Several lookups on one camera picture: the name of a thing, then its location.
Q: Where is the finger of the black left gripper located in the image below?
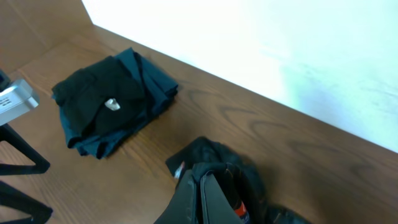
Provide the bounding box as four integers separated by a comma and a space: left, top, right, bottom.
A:
1, 182, 53, 224
0, 123, 51, 176

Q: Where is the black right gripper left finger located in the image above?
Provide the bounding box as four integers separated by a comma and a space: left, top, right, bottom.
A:
154, 170, 198, 224

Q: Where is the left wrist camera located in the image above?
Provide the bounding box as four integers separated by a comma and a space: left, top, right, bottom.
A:
1, 70, 40, 126

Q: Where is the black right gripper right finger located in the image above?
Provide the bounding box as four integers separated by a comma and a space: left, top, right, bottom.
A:
200, 174, 243, 224

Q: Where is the black patterned sports jersey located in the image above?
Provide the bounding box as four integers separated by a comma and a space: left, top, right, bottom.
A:
165, 136, 307, 223

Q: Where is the folded navy blue garment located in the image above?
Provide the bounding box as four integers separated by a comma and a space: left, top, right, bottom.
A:
58, 48, 178, 159

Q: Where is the folded black garment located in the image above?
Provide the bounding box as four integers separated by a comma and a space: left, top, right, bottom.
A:
52, 56, 146, 137

